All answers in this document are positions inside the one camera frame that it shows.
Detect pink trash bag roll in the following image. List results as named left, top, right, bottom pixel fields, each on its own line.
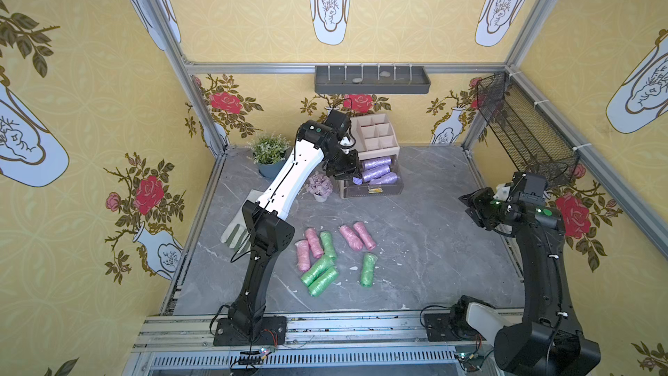
left=353, top=222, right=377, bottom=251
left=304, top=228, right=325, bottom=259
left=295, top=240, right=311, bottom=273
left=339, top=225, right=365, bottom=252

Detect white green work glove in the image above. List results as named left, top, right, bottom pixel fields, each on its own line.
left=220, top=209, right=248, bottom=252

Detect beige three-drawer organizer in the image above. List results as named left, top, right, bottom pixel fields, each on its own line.
left=337, top=113, right=404, bottom=199

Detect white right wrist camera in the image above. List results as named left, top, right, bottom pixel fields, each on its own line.
left=493, top=184, right=511, bottom=201

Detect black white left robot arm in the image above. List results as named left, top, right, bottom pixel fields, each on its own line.
left=223, top=110, right=362, bottom=341

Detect aluminum front rail frame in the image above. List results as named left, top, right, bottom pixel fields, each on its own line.
left=123, top=310, right=501, bottom=375

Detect green trash bag roll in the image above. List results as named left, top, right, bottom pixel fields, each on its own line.
left=301, top=256, right=334, bottom=287
left=309, top=266, right=339, bottom=297
left=359, top=252, right=377, bottom=287
left=319, top=232, right=337, bottom=261

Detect gray wall shelf tray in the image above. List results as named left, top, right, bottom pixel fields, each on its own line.
left=314, top=64, right=431, bottom=95

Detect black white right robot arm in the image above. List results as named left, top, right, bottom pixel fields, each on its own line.
left=449, top=172, right=601, bottom=375

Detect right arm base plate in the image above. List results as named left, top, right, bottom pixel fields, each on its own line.
left=420, top=310, right=499, bottom=343

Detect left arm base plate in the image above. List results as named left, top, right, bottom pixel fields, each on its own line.
left=213, top=316, right=287, bottom=346

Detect purple flowers in white pot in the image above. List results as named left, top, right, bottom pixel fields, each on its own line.
left=307, top=173, right=333, bottom=203

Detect black wire mesh basket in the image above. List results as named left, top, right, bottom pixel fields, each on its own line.
left=472, top=73, right=580, bottom=188

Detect green plant in blue pot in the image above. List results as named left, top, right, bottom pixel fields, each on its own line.
left=250, top=134, right=291, bottom=179

